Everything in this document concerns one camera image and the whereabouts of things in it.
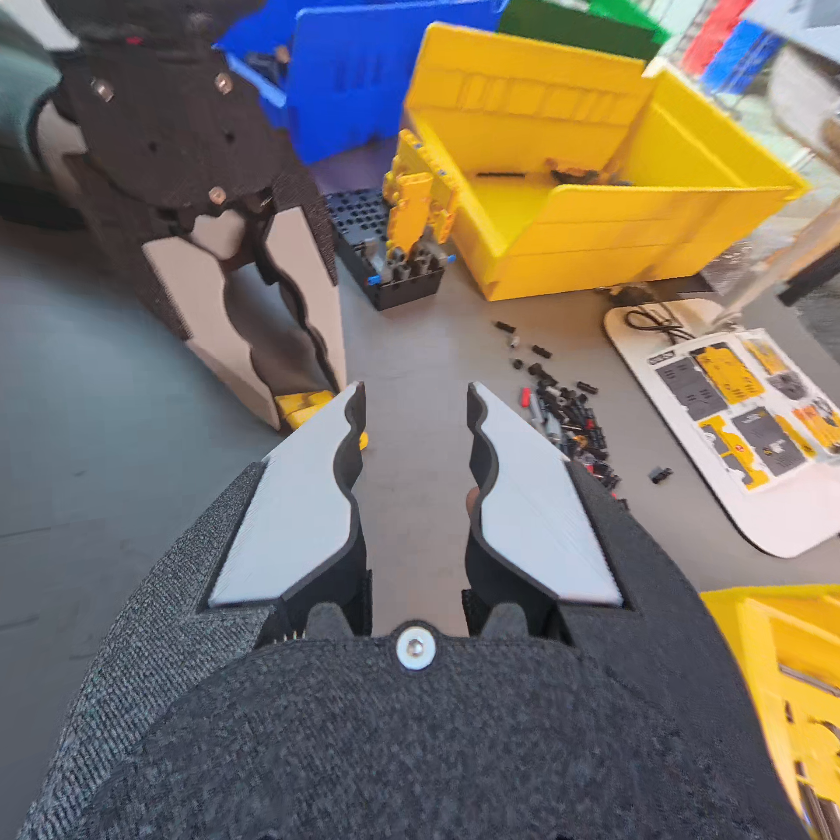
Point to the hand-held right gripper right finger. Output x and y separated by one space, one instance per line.
544 531

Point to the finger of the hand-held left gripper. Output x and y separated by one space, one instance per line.
197 295
308 275

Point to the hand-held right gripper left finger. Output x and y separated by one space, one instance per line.
289 531

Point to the yellow lego subassembly blue pins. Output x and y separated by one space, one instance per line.
302 401

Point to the yellow storage bin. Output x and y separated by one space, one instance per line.
728 630
590 236

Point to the person's left forearm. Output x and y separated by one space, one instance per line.
19 98

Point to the lego model on black base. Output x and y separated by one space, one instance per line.
407 289

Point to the pile of small lego pieces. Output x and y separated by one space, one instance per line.
577 426

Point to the lego tracked assembly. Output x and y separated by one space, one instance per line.
584 176

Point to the person's right hand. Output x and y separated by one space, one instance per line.
473 504

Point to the blue storage bin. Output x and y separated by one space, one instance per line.
367 79

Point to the white rounded instruction card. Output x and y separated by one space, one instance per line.
774 518

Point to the green storage bin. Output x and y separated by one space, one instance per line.
558 29

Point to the shelf of coloured bins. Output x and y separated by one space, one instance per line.
741 52

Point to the pale document stand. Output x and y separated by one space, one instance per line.
797 92

